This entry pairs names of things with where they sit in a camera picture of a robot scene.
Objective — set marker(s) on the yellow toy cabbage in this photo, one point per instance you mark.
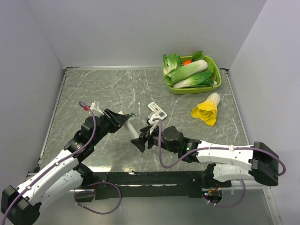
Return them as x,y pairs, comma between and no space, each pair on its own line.
207,110

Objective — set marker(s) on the black base bar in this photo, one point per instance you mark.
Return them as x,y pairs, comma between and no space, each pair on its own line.
104,191

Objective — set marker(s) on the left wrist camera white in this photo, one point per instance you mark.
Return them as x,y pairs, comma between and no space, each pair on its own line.
95,107

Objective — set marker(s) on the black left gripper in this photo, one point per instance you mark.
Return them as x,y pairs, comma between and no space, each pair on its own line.
118,119

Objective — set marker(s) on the white remote with buttons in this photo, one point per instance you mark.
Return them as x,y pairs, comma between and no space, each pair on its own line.
156,109

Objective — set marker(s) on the green plastic basket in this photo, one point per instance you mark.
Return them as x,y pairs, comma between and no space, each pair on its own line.
200,89

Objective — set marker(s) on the aluminium frame rail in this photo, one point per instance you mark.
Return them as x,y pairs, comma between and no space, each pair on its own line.
248,185

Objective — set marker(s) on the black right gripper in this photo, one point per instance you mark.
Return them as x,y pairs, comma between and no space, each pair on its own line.
140,143

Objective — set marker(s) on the green toy bok choy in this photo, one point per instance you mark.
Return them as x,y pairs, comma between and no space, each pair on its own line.
199,79

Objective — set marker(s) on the large green toy cabbage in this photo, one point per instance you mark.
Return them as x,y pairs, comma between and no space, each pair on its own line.
188,70

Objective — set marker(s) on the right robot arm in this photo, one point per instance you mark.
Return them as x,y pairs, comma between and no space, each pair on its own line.
252,162

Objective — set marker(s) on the orange toy carrot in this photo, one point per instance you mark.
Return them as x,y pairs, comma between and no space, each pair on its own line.
187,62

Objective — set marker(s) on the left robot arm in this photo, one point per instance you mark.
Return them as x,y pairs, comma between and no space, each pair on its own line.
23,204

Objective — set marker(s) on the green toy lettuce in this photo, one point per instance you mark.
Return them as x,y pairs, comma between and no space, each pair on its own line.
171,62

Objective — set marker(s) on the plain white remote control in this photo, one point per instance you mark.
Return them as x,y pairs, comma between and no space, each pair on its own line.
130,127

